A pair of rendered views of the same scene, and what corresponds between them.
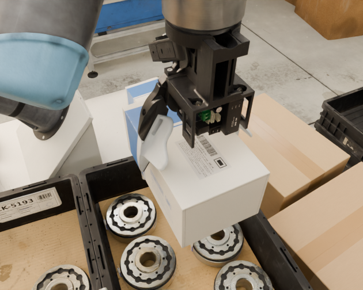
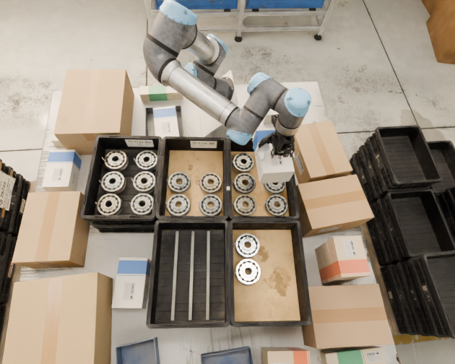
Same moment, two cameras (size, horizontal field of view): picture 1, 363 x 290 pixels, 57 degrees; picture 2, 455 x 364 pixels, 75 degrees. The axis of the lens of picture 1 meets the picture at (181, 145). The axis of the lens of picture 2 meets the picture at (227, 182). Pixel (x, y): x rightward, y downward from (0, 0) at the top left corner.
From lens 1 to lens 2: 0.73 m
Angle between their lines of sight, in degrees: 21
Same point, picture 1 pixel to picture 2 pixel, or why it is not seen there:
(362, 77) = (442, 106)
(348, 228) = (330, 199)
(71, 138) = not seen: hidden behind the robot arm
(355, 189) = (344, 185)
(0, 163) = (185, 110)
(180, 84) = (274, 140)
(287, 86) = (378, 94)
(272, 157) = (315, 158)
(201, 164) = (274, 161)
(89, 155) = not seen: hidden behind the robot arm
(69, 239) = (216, 162)
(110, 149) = not seen: hidden behind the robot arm
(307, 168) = (328, 168)
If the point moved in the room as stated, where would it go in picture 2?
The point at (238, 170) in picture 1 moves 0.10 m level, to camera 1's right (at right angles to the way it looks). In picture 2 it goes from (284, 167) to (310, 176)
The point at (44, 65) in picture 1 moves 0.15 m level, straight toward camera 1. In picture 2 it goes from (244, 139) to (250, 183)
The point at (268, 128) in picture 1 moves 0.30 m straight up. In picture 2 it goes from (321, 142) to (347, 102)
